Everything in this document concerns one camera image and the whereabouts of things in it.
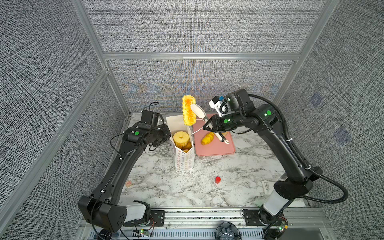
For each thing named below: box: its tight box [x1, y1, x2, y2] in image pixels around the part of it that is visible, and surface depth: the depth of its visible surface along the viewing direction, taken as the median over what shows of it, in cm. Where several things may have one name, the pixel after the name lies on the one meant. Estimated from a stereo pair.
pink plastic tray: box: [193, 118, 236, 157], surface depth 102 cm
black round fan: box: [215, 221, 242, 240], surface depth 69 cm
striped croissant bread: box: [182, 95, 197, 126], surface depth 68 cm
